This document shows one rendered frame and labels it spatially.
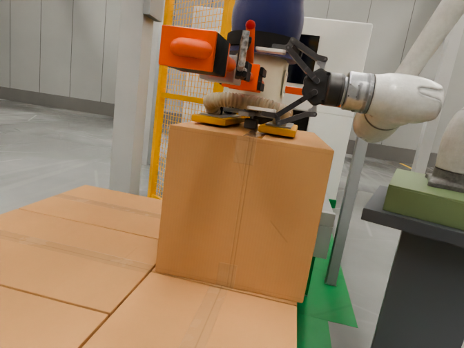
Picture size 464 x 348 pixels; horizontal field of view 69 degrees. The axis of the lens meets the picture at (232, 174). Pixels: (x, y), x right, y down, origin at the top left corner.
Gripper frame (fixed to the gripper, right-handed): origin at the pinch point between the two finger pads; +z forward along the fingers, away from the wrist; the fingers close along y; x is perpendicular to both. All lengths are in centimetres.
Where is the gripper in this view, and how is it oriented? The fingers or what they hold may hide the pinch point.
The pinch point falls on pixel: (256, 79)
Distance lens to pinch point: 84.2
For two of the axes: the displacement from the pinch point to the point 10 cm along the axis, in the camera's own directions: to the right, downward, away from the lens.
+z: -9.7, -1.7, 1.5
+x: 1.8, -1.9, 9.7
